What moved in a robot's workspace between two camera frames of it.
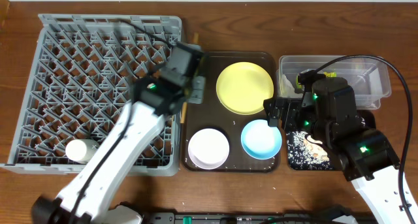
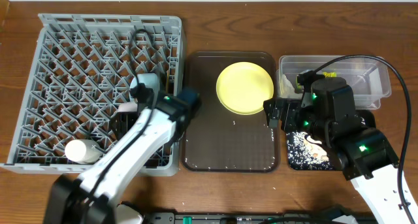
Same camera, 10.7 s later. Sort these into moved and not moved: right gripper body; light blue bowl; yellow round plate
Moved: light blue bowl
Not moved: right gripper body; yellow round plate
